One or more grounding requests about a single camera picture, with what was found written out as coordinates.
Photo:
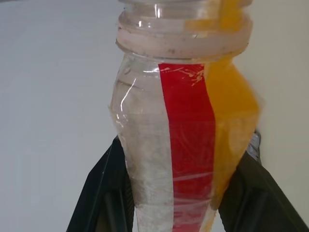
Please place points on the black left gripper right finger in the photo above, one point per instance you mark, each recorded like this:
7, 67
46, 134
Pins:
260, 200

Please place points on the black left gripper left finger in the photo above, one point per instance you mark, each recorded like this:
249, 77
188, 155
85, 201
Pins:
103, 193

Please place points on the clear bottle with orange drink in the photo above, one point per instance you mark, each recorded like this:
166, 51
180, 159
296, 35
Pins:
183, 108

